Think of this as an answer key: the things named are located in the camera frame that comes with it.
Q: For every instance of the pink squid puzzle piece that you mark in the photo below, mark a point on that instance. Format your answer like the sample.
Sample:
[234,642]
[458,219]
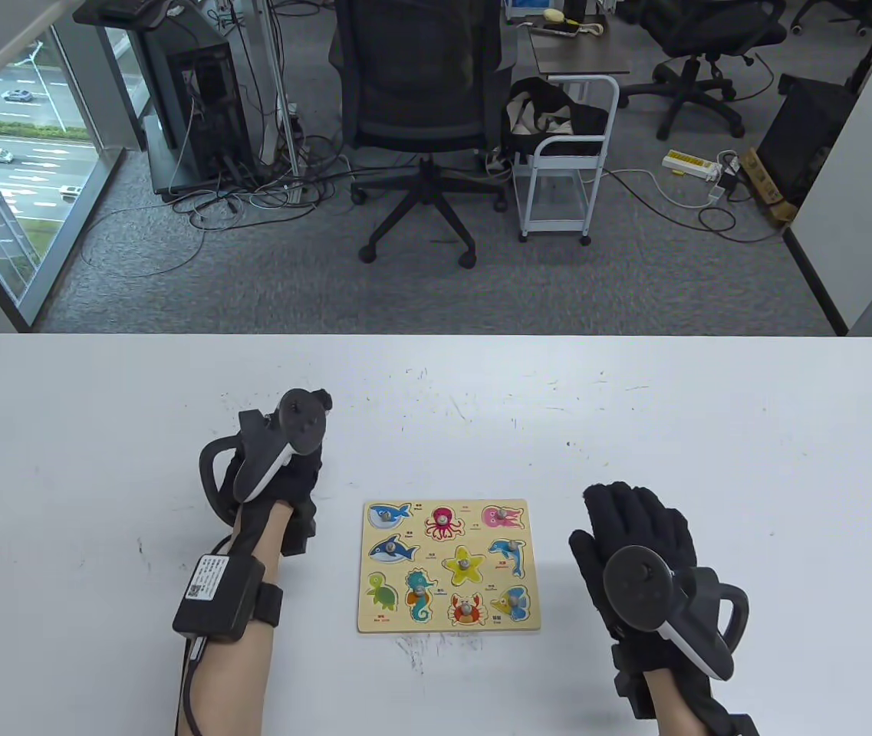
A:
[498,517]

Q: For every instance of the light blue dolphin puzzle piece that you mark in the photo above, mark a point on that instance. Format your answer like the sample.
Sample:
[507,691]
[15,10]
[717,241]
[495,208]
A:
[508,550]

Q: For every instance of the wooden puzzle frame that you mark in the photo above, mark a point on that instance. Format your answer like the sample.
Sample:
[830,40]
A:
[436,563]

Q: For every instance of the black right hand controller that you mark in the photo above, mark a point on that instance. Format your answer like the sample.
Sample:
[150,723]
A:
[639,586]

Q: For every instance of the glass window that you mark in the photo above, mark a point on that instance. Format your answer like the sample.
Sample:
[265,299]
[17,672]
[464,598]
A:
[14,169]

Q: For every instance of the black mesh office chair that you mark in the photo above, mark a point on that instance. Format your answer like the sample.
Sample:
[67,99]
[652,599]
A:
[420,84]

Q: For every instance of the person's left forearm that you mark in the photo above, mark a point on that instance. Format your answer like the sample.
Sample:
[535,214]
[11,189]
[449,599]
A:
[232,682]

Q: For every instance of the black bottle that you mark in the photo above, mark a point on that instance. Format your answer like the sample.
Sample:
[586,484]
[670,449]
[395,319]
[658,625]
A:
[574,8]

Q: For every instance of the black monitor stand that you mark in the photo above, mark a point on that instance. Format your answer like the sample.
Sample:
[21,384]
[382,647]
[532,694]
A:
[125,11]

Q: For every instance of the black computer tower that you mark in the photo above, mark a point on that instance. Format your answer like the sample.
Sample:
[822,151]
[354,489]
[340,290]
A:
[202,115]

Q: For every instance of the white yellow power strip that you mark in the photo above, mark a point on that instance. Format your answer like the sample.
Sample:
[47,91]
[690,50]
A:
[689,162]

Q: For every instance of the white rolling cart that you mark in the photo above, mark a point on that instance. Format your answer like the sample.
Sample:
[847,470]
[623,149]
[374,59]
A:
[562,228]

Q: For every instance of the brown side table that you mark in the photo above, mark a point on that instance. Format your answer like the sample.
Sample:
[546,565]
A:
[581,54]

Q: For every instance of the black hand controller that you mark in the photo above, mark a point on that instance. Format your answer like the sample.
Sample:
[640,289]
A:
[639,586]
[297,418]

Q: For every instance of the person's left hand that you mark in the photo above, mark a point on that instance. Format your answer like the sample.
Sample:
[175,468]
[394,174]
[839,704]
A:
[301,479]

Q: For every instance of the cardboard box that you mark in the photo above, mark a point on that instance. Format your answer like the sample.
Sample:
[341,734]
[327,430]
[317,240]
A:
[769,188]

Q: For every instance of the yellow round object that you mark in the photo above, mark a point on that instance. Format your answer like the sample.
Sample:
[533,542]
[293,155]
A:
[554,14]

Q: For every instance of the black left hand controller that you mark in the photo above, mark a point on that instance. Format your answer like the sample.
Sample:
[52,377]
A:
[297,418]

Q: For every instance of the white plug adapter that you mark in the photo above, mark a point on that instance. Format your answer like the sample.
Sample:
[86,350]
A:
[727,165]

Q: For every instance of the black and beige bag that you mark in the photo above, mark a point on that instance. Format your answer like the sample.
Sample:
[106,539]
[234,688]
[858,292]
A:
[551,115]

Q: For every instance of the person's right forearm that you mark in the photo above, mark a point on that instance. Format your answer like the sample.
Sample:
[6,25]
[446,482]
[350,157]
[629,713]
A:
[673,709]

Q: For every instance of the black case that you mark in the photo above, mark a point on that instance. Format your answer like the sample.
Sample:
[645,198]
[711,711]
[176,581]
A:
[804,134]

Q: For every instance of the person's right hand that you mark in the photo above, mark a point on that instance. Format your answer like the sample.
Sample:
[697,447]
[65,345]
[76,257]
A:
[635,514]

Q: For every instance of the red crab puzzle piece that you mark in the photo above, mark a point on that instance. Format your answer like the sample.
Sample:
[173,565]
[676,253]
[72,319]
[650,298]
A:
[467,611]

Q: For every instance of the black left wrist camera module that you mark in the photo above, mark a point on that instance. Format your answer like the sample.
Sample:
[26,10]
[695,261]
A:
[221,598]

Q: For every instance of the blue white box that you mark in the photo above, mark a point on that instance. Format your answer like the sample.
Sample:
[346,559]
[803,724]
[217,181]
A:
[528,8]

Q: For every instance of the pale yellow curved object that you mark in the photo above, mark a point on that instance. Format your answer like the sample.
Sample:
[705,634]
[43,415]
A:
[593,29]

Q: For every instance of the white rig pole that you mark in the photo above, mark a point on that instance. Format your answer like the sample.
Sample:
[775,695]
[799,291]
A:
[280,100]

